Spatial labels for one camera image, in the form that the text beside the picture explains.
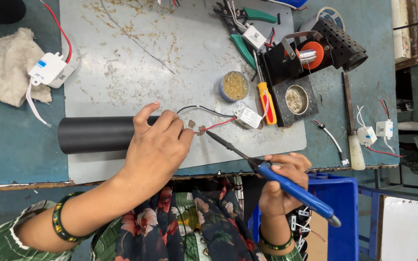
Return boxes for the small white driver red-black wires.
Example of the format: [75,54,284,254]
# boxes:
[176,105,264,134]

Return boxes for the blue plastic object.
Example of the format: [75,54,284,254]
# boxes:
[266,0,309,10]

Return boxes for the white driver with square code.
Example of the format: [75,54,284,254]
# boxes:
[226,0,276,51]

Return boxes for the blue soldering iron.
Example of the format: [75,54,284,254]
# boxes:
[205,130,342,228]

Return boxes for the white tape roll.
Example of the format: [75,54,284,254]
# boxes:
[316,7,346,32]

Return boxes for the round tin of flux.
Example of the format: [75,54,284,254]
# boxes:
[219,71,250,103]

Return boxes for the white driver with blue label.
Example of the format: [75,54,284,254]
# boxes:
[25,0,76,128]

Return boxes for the blue frame with white board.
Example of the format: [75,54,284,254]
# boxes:
[357,184,418,261]

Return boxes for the green patterned bangle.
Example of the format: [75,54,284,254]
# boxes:
[52,191,98,243]

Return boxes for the thin grey wire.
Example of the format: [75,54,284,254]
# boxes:
[100,0,176,75]

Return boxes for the person's right hand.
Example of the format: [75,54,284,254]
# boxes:
[258,152,313,219]

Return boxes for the person's floral clothing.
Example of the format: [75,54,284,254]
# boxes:
[0,176,304,261]

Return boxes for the heap of drivers in crate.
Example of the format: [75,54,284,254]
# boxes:
[286,206,327,261]

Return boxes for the thin green bangle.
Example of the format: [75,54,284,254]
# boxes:
[258,228,294,251]

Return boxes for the orange and yellow screwdriver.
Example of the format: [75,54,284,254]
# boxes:
[253,50,278,126]

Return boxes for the orange solder spool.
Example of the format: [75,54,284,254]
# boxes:
[295,41,325,70]

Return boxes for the person's left hand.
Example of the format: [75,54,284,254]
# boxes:
[122,101,195,198]

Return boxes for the beige cloth rag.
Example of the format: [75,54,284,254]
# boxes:
[0,28,53,108]

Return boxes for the file with cream handle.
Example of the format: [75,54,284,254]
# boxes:
[341,71,366,171]

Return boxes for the green-handled wire stripper pliers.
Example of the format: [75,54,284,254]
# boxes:
[213,1,278,72]

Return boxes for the black soldering iron stand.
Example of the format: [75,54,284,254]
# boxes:
[259,18,369,128]

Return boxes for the grey stained metal sheet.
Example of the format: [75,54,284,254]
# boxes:
[59,0,307,184]

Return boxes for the white cable with connector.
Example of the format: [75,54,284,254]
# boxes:
[313,119,351,167]

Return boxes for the black cylindrical lamp housing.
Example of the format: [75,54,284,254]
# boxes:
[57,115,161,155]

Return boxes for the small white driver blue sticker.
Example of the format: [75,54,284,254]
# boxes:
[356,105,406,159]

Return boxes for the blue plastic crate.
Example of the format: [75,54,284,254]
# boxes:
[248,173,360,261]

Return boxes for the black rounded object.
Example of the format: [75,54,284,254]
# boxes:
[0,0,27,25]

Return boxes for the small plain white driver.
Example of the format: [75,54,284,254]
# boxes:
[375,99,396,153]

